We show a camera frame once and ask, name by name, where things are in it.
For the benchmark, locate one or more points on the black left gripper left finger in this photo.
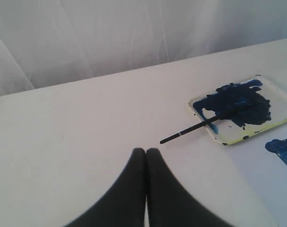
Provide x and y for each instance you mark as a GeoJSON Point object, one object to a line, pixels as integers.
{"type": "Point", "coordinates": [123, 205]}

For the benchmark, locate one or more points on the white paper with square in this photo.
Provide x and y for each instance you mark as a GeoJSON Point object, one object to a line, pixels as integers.
{"type": "Point", "coordinates": [264, 171]}

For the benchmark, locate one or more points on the white backdrop curtain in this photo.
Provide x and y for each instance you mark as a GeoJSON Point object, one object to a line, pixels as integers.
{"type": "Point", "coordinates": [49, 42]}

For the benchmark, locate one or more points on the white paint tray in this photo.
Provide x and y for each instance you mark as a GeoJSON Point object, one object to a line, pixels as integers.
{"type": "Point", "coordinates": [270, 111]}

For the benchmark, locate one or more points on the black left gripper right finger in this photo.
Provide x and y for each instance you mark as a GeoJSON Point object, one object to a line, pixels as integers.
{"type": "Point", "coordinates": [169, 203]}

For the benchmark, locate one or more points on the black paintbrush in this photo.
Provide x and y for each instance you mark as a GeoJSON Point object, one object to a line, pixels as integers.
{"type": "Point", "coordinates": [202, 124]}

